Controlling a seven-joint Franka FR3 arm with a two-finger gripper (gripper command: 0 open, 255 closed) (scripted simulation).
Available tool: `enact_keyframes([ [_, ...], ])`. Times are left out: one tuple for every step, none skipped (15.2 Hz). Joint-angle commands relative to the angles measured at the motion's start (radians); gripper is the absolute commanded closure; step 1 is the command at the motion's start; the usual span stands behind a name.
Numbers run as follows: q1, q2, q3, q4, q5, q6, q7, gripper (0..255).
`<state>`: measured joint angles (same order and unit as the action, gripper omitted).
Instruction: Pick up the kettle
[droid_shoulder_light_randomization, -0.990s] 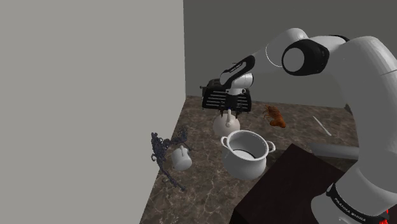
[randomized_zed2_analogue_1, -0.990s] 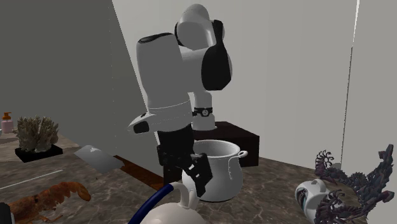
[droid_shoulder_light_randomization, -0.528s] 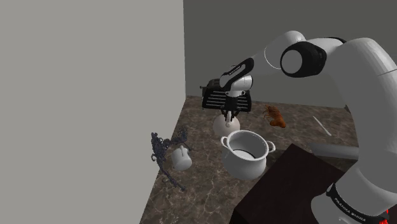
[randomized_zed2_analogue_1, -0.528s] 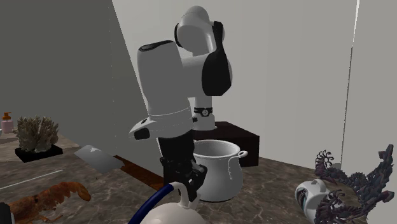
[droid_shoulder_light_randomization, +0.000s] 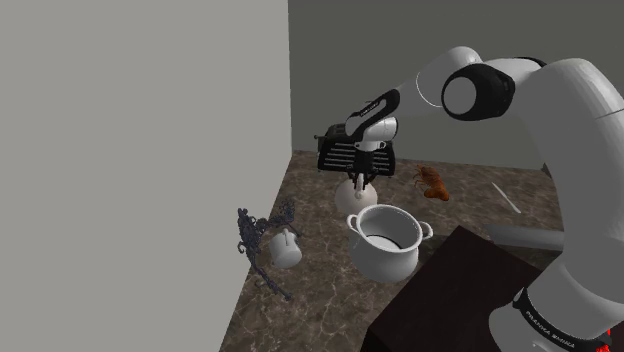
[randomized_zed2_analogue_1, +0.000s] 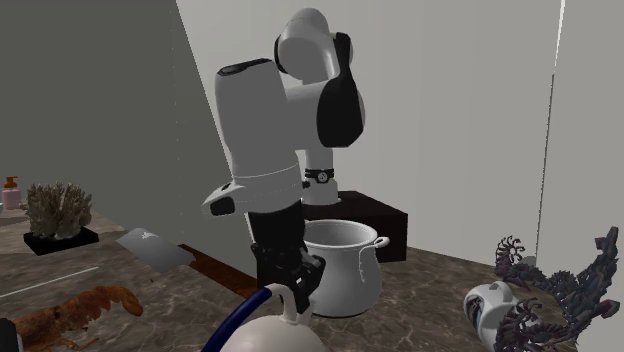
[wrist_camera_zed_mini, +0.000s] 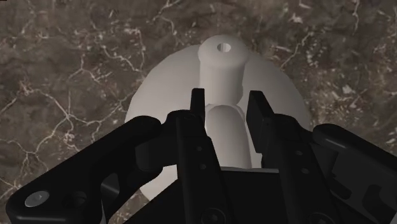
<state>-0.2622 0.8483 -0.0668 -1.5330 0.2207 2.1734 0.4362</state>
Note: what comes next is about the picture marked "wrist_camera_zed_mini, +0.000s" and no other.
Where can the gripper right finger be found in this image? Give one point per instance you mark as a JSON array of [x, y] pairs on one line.
[[279, 139]]

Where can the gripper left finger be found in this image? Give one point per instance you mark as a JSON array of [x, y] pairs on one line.
[[192, 145]]

